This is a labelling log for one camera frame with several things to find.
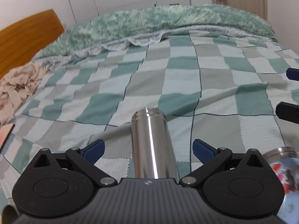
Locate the wooden headboard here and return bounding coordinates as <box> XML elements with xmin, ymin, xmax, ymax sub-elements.
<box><xmin>0</xmin><ymin>9</ymin><xmax>64</xmax><ymax>77</ymax></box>

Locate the beige crumpled clothing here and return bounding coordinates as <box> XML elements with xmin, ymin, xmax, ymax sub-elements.
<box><xmin>1</xmin><ymin>62</ymin><xmax>48</xmax><ymax>125</ymax></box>

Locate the green checkered bed blanket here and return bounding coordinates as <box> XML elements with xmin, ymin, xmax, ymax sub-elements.
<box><xmin>1</xmin><ymin>30</ymin><xmax>298</xmax><ymax>207</ymax></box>

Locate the pink flat book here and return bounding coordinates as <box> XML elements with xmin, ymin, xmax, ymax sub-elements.
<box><xmin>0</xmin><ymin>123</ymin><xmax>15</xmax><ymax>149</ymax></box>

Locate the tall stainless steel cup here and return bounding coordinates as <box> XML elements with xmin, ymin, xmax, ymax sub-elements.
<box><xmin>131</xmin><ymin>108</ymin><xmax>179</xmax><ymax>181</ymax></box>

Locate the green floral duvet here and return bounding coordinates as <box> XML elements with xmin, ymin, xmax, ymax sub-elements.
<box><xmin>32</xmin><ymin>4</ymin><xmax>277</xmax><ymax>66</ymax></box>

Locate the blue cartoon print cup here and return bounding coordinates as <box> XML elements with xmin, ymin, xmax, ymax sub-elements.
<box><xmin>263</xmin><ymin>147</ymin><xmax>299</xmax><ymax>223</ymax></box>

